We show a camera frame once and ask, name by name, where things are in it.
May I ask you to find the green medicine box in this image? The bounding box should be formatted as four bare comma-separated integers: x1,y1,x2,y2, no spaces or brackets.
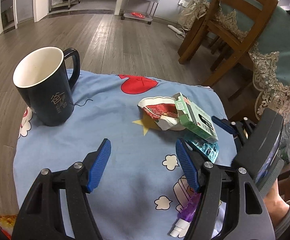
172,92,218,143

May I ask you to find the crushed red white paper cup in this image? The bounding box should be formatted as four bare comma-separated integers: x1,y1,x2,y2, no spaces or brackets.
138,96,185,131

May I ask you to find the person's right hand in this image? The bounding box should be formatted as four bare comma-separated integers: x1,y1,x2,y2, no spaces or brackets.
263,180,290,239

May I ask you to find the light blue cartoon cloth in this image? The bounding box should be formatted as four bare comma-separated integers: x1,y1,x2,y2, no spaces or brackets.
13,71,226,239

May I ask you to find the teal lace tablecloth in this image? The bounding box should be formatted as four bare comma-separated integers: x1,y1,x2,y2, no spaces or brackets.
180,0,290,122

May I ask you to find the black ceramic mug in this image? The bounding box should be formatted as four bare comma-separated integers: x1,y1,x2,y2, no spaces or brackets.
13,47,80,127

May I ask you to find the white power strip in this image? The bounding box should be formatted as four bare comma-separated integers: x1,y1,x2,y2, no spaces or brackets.
168,24,186,40

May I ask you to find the wooden dining chair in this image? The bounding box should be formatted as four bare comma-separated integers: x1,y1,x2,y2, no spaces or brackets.
178,0,278,87

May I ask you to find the white wall socket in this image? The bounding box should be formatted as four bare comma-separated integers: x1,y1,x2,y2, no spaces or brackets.
178,0,188,8

